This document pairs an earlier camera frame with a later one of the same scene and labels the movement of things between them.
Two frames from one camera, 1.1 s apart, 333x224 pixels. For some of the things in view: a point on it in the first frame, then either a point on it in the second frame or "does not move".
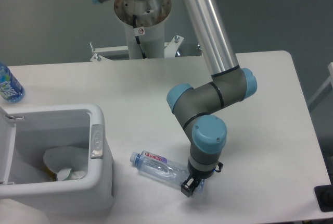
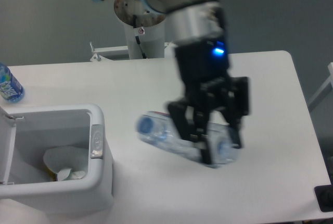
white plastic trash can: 27,132 does not move
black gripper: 187,186 to 197,29
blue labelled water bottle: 10,89 does not move
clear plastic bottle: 163,169 to 158,128
